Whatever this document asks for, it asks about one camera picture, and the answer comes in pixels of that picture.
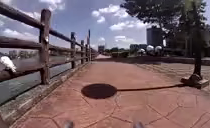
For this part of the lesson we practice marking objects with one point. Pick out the distant building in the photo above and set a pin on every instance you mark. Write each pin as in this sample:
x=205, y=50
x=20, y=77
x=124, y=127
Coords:
x=101, y=48

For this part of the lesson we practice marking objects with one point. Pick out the tall pole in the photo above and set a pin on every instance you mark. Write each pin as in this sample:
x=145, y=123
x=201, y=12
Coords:
x=89, y=41

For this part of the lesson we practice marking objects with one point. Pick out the red paved path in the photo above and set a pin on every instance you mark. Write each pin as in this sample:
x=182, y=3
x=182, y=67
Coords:
x=133, y=100

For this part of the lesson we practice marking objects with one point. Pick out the white domes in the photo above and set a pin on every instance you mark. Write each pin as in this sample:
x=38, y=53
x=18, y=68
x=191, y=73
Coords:
x=150, y=49

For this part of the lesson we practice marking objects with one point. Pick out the tall grey building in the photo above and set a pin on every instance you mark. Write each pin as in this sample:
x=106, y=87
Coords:
x=154, y=36

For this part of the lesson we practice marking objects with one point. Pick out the robot's own part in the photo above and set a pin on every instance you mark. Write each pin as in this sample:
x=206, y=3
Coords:
x=138, y=125
x=69, y=124

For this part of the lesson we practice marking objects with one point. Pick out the large leafy trees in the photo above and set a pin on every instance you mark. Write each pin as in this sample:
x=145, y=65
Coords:
x=153, y=11

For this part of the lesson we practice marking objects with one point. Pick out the row of distant buildings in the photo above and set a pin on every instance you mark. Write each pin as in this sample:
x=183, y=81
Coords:
x=19, y=53

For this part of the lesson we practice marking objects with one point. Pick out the grey concrete kerb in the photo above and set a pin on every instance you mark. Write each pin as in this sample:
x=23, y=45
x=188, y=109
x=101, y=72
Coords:
x=23, y=105

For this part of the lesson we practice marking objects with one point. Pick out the dark lamp pole with base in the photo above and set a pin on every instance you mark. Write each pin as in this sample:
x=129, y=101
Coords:
x=197, y=50

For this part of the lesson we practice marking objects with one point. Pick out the white bird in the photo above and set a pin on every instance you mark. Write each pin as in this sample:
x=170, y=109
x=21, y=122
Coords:
x=8, y=63

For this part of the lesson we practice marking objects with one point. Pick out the grey water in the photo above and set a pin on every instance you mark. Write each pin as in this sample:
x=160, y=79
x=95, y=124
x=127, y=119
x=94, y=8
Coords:
x=9, y=90

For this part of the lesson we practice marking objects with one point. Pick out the low dark wall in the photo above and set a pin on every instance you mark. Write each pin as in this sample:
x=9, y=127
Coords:
x=136, y=59

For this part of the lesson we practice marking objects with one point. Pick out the brown wooden rail fence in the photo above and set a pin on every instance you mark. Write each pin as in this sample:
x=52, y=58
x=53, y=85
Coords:
x=44, y=46

